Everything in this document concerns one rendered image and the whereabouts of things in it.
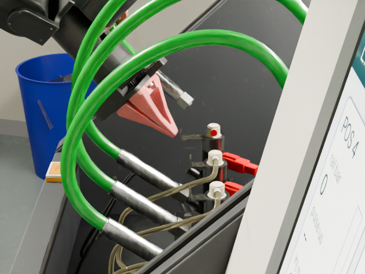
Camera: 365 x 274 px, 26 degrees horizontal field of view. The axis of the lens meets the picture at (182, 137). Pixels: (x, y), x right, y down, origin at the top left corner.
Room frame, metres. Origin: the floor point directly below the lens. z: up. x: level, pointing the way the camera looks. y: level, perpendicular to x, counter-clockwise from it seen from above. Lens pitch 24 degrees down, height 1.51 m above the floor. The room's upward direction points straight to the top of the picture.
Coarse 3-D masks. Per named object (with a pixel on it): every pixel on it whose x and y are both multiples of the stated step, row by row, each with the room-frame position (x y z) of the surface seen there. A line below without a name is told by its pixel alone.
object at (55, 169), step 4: (52, 164) 1.14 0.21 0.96; (56, 164) 1.14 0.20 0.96; (52, 168) 1.13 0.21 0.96; (56, 168) 1.13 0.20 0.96; (52, 172) 1.11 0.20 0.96; (56, 172) 1.11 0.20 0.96; (48, 180) 1.10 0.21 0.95; (52, 180) 1.10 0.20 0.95; (56, 180) 1.10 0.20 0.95; (60, 180) 1.10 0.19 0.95
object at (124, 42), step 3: (114, 24) 1.04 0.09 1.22; (111, 27) 1.04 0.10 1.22; (114, 27) 1.04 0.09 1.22; (111, 30) 1.04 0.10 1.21; (123, 42) 1.04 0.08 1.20; (126, 42) 1.04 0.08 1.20; (123, 45) 1.04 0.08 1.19; (126, 45) 1.04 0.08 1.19; (129, 45) 1.04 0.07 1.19; (129, 48) 1.03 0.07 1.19; (132, 48) 1.04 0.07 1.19; (129, 51) 1.03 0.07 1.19; (132, 51) 1.03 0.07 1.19; (135, 51) 1.04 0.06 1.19; (132, 54) 1.03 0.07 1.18
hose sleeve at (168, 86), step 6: (156, 72) 1.02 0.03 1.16; (162, 78) 1.01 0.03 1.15; (168, 78) 1.02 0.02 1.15; (162, 84) 1.01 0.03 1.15; (168, 84) 1.01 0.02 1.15; (174, 84) 1.01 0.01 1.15; (168, 90) 1.01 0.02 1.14; (174, 90) 1.00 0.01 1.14; (180, 90) 1.01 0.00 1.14; (174, 96) 1.00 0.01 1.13
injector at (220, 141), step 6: (204, 132) 0.91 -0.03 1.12; (222, 132) 0.91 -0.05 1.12; (204, 138) 0.90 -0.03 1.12; (210, 138) 0.89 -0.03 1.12; (216, 138) 0.89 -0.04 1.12; (222, 138) 0.90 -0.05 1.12; (204, 144) 0.90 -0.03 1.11; (210, 144) 0.89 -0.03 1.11; (216, 144) 0.89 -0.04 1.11; (222, 144) 0.90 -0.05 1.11; (204, 150) 0.90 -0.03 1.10; (210, 150) 0.89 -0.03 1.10; (222, 150) 0.90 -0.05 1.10; (204, 156) 0.90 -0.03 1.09; (192, 174) 0.90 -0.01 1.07; (198, 174) 0.90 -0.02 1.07
